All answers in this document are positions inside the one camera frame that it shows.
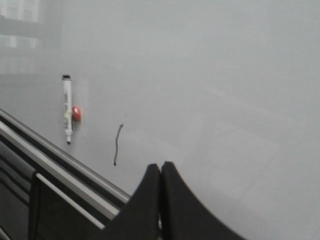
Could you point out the white whiteboard marker pen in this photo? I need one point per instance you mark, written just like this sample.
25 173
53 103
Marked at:
67 107

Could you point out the white whiteboard with aluminium frame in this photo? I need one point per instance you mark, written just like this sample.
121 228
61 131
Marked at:
227 90

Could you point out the grey black striped chair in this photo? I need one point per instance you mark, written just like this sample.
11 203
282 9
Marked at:
16 195

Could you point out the white metal rack frame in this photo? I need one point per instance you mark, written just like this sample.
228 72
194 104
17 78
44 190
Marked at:
83 199

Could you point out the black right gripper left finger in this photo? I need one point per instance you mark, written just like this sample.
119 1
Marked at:
139 219

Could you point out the red round magnet on marker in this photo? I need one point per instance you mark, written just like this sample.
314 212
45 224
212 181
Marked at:
76 114

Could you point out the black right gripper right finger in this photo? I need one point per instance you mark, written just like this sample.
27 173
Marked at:
183 216

